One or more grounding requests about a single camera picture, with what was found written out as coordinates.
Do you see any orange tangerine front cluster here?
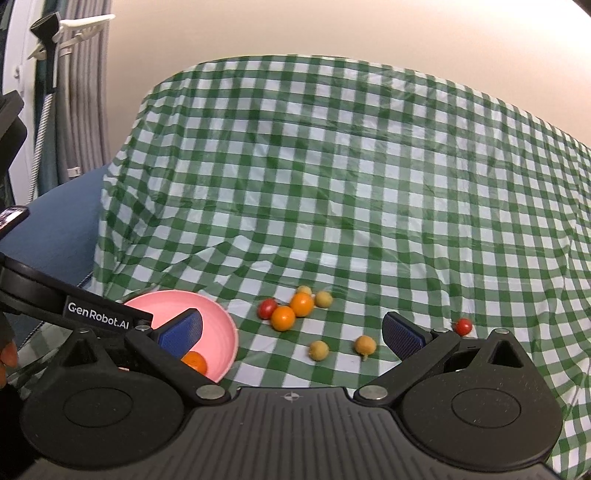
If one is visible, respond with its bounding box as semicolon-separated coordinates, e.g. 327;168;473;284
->
270;306;297;332

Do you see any orange tangerine cluster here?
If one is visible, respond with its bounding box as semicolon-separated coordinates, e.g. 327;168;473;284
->
270;306;297;332
290;292;315;318

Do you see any orange tangerine on plate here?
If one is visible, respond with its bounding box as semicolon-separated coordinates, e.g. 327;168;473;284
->
181;351;208;375

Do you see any orange-yellow small fruit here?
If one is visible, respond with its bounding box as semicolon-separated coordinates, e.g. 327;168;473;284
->
353;335;377;361

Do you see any pink round plate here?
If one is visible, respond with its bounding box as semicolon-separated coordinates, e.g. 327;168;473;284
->
125;290;238;382

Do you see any red cherry tomato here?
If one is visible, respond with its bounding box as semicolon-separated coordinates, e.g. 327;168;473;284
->
256;298;277;320
453;318;473;337

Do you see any blue sofa cushion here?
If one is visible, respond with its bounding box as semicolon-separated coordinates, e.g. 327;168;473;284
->
0;164;112;342

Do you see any yellow small fruit front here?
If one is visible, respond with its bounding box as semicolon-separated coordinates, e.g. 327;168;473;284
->
308;340;329;362

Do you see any yellow small fruit right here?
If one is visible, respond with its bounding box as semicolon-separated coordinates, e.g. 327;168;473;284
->
315;290;334;308

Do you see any orange tangerine rear cluster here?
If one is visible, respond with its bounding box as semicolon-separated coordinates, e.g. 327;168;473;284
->
290;292;315;318

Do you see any black smartphone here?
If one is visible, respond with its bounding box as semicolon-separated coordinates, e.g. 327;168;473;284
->
0;206;30;239

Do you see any green white checkered cloth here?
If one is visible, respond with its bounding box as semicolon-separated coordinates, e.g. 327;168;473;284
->
88;56;590;479

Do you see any black handheld steamer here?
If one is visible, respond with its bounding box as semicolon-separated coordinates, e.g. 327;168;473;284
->
29;11;61;202

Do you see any white round mirror frame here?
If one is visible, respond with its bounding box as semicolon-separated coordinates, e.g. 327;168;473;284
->
2;0;43;204

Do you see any white hanger bracket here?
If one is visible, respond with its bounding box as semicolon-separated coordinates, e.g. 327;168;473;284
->
28;12;116;60

